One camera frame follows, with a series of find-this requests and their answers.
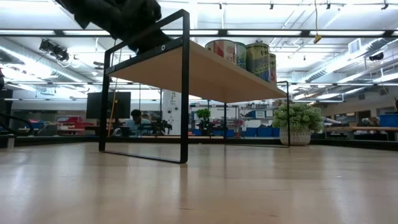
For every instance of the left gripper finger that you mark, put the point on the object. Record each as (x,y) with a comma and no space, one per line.
(149,42)

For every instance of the red label can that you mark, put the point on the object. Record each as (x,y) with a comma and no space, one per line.
(219,49)

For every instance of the green tin can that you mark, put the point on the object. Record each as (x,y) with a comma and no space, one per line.
(241,56)

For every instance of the blue peas can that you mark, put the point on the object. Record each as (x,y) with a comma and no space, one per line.
(257,62)

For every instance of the peaches can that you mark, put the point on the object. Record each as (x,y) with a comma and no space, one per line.
(272,70)

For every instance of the black background robot arm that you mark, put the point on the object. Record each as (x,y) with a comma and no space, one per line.
(161,127)

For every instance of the black ceiling-mounted device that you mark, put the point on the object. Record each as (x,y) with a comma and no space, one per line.
(54,49)

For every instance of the person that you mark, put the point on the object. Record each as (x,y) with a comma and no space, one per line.
(136,119)

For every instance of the black monitor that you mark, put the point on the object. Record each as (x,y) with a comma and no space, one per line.
(99,105)

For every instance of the small dark green plant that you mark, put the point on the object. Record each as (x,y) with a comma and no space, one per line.
(203,113)

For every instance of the red storage bins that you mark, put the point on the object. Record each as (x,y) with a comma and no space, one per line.
(71,119)

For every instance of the metal storage rack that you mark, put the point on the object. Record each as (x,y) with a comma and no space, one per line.
(239,109)

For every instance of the blue storage bin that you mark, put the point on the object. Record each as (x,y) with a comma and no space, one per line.
(388,120)
(250,132)
(229,133)
(264,132)
(276,132)

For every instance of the blue box on rack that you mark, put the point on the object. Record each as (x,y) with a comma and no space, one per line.
(256,114)

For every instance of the black ceiling beam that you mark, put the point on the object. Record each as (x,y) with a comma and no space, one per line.
(305,33)

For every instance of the green plant in white pot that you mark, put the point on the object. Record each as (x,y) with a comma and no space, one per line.
(298,118)

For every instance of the yellow hanging tag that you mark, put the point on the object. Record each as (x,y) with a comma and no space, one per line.
(317,39)

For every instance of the wooden table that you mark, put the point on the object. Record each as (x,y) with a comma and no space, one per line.
(373,128)

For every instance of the black frame wooden shelf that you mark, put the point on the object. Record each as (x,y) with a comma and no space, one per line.
(211,77)

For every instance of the black table edge rail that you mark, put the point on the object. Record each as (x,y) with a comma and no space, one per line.
(342,143)

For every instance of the black dome camera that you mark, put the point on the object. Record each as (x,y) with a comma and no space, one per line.
(376,56)

